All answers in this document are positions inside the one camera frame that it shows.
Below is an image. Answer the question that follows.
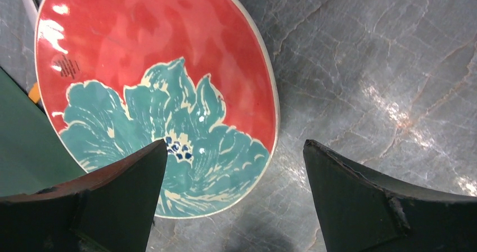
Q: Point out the red teal floral plate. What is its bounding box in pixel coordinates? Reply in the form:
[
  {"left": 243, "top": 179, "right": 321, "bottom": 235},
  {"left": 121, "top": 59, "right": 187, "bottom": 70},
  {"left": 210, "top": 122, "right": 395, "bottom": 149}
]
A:
[{"left": 34, "top": 0, "right": 280, "bottom": 219}]

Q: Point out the yellow pencil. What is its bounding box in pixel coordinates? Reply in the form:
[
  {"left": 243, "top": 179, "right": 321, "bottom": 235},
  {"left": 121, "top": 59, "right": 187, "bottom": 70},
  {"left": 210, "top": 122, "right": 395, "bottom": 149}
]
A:
[{"left": 28, "top": 82, "right": 41, "bottom": 104}]

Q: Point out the green rectangular placemat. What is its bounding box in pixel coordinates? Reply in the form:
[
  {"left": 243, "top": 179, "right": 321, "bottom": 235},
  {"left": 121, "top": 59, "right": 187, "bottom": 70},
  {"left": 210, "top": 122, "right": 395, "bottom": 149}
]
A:
[{"left": 1, "top": 70, "right": 85, "bottom": 196}]

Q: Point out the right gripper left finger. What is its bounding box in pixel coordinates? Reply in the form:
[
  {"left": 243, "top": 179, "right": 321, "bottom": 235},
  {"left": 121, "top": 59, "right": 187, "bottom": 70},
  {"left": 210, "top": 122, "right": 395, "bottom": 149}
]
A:
[{"left": 1, "top": 139, "right": 168, "bottom": 251}]

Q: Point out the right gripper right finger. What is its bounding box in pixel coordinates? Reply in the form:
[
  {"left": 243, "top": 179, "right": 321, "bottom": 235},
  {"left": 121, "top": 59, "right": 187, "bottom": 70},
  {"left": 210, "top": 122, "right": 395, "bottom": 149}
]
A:
[{"left": 303, "top": 139, "right": 476, "bottom": 251}]

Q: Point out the silver metal fork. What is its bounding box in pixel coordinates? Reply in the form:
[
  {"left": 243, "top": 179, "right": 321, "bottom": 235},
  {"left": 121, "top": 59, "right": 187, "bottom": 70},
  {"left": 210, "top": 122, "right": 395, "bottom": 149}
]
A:
[{"left": 22, "top": 0, "right": 38, "bottom": 30}]

